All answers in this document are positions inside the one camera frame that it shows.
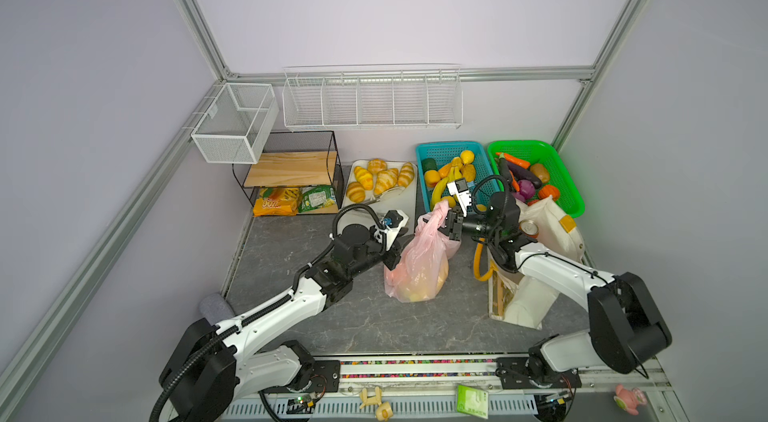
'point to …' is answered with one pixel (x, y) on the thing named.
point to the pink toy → (629, 399)
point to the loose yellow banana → (455, 173)
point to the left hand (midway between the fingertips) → (409, 235)
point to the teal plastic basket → (480, 188)
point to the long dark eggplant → (525, 174)
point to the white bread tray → (396, 198)
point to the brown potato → (541, 172)
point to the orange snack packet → (276, 201)
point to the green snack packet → (315, 197)
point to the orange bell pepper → (549, 190)
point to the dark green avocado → (429, 164)
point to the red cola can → (529, 228)
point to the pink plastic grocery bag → (422, 268)
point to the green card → (472, 401)
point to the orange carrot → (515, 160)
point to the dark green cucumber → (504, 168)
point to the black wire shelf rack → (298, 173)
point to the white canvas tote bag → (523, 300)
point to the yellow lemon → (467, 156)
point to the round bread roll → (377, 165)
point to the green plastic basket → (538, 152)
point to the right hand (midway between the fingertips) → (423, 221)
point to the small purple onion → (526, 188)
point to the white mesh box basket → (236, 126)
